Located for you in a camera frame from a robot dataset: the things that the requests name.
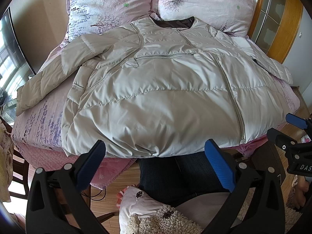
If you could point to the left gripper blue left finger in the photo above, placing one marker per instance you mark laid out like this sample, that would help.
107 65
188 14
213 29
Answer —
87 165

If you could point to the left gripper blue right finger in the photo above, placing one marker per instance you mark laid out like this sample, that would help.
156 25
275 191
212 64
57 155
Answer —
222 163

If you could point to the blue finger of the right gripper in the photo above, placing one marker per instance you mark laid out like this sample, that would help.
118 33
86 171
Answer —
296 121
280 139

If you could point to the beige puffer jacket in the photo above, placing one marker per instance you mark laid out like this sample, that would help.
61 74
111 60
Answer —
158 90

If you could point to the person's right hand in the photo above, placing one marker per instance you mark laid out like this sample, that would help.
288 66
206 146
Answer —
296 197

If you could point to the dark blue trousers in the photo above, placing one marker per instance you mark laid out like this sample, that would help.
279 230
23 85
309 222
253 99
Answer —
178 179

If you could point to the pink floral bed sheet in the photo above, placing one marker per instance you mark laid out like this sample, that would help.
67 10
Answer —
43 126

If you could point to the wooden chair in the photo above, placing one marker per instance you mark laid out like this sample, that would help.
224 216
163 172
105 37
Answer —
14 167

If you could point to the right floral pink pillow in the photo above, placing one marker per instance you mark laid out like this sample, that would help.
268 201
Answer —
230 16

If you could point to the floral pink pillow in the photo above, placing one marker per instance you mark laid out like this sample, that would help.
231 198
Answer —
99 16
230 16

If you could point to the left floral pink pillow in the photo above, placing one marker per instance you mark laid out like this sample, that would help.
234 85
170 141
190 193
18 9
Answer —
99 16

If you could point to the wooden door frame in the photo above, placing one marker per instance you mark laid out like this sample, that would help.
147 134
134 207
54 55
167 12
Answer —
275 25

